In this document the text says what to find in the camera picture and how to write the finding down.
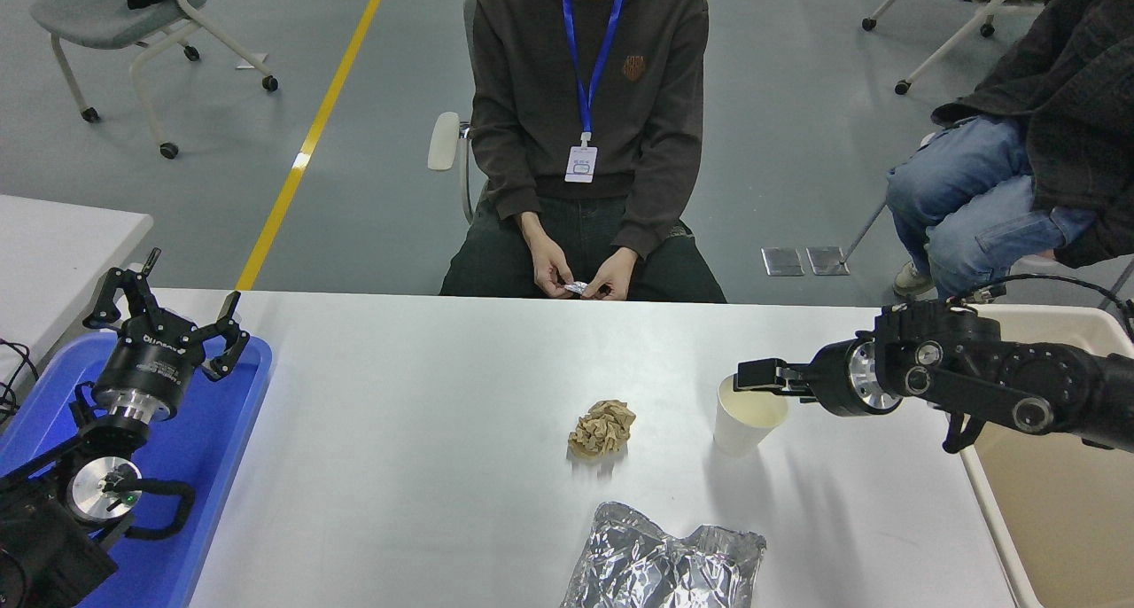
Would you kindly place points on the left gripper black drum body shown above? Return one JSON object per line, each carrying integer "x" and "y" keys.
{"x": 151, "y": 360}

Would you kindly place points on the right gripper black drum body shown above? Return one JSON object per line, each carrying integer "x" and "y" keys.
{"x": 833, "y": 378}

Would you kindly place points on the white paper cup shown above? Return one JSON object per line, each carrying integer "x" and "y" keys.
{"x": 740, "y": 431}

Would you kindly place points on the silver foil tray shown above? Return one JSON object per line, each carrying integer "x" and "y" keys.
{"x": 656, "y": 564}

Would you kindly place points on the person's left hand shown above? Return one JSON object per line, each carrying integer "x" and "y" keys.
{"x": 613, "y": 276}

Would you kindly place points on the person's right hand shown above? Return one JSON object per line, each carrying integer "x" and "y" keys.
{"x": 554, "y": 273}

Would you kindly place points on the white side table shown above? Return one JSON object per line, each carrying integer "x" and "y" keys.
{"x": 53, "y": 253}

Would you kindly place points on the blue plastic tray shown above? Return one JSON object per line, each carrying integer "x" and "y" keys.
{"x": 204, "y": 448}

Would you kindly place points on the metal floor socket plate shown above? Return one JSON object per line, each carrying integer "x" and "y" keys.
{"x": 827, "y": 261}
{"x": 783, "y": 261}

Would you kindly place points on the crumpled tan paper ball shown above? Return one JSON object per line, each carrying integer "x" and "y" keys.
{"x": 602, "y": 429}

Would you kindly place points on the person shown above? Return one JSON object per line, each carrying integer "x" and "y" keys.
{"x": 974, "y": 191}
{"x": 549, "y": 76}

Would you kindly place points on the large pale beige bin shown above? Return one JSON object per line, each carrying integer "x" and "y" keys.
{"x": 1054, "y": 519}

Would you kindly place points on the white paper scrap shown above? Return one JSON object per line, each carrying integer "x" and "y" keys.
{"x": 254, "y": 59}

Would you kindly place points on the grey office chair white armrests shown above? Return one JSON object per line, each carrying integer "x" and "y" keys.
{"x": 443, "y": 143}

